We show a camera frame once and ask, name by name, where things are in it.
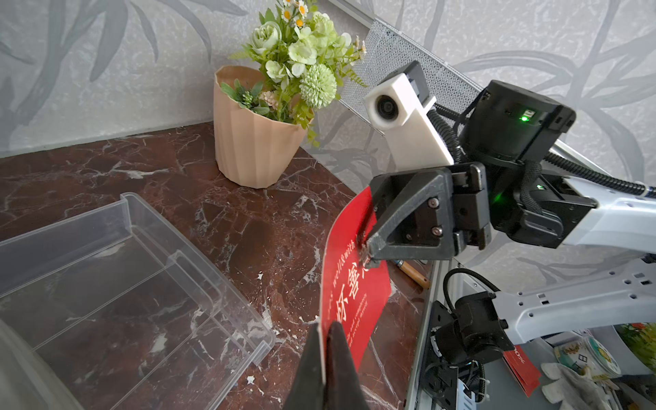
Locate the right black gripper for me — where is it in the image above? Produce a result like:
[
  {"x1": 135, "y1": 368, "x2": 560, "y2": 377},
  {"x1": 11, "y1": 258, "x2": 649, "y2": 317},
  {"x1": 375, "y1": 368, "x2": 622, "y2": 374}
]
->
[{"x1": 360, "y1": 162, "x2": 597, "y2": 268}]

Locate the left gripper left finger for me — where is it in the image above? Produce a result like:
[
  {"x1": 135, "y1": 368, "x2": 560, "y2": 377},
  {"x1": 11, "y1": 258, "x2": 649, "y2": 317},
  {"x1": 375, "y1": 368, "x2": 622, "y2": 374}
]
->
[{"x1": 283, "y1": 324, "x2": 326, "y2": 410}]

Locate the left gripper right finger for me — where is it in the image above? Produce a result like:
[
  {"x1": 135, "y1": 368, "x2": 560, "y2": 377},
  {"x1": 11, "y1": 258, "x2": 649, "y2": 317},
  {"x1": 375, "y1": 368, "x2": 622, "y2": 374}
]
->
[{"x1": 325, "y1": 321, "x2": 370, "y2": 410}]

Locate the red item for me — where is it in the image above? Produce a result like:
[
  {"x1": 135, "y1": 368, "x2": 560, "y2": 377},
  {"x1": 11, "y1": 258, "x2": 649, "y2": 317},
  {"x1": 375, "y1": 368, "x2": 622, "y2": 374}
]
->
[{"x1": 319, "y1": 188, "x2": 391, "y2": 368}]

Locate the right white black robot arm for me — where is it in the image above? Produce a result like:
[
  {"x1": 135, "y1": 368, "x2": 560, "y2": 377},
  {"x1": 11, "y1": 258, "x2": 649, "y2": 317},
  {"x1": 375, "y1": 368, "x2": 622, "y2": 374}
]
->
[{"x1": 360, "y1": 74, "x2": 655, "y2": 365}]

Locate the blue garden hand rake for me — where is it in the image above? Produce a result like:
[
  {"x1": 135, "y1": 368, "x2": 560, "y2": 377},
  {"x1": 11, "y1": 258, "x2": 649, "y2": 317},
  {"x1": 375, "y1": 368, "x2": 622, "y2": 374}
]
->
[{"x1": 393, "y1": 260, "x2": 431, "y2": 290}]

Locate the red paper at corner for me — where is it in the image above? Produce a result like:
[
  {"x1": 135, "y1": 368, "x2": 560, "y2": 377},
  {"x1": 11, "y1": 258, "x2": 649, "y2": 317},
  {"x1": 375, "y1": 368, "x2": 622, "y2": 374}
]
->
[{"x1": 503, "y1": 346, "x2": 541, "y2": 397}]

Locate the potted white flower plant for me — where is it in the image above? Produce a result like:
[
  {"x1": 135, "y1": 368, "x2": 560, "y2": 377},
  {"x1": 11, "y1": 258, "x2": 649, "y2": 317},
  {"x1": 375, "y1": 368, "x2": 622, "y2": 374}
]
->
[{"x1": 213, "y1": 1, "x2": 366, "y2": 189}]

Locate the aluminium front rail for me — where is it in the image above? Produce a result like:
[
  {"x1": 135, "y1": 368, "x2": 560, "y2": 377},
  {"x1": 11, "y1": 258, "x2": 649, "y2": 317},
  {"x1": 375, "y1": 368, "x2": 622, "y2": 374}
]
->
[{"x1": 405, "y1": 259, "x2": 458, "y2": 409}]

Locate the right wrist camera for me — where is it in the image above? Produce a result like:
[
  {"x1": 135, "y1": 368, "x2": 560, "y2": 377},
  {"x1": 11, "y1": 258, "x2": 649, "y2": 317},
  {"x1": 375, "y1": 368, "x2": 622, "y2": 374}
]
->
[{"x1": 364, "y1": 61, "x2": 454, "y2": 172}]

